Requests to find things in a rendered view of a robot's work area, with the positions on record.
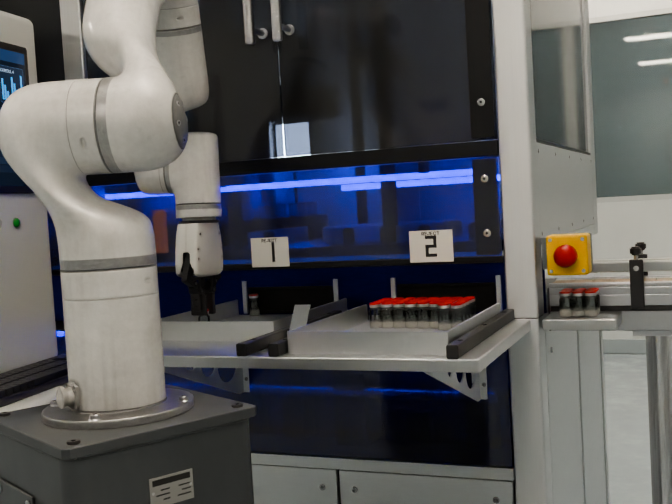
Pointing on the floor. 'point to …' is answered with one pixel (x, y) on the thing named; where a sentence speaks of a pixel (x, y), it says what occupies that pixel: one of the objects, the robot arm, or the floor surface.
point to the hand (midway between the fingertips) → (203, 303)
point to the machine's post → (522, 248)
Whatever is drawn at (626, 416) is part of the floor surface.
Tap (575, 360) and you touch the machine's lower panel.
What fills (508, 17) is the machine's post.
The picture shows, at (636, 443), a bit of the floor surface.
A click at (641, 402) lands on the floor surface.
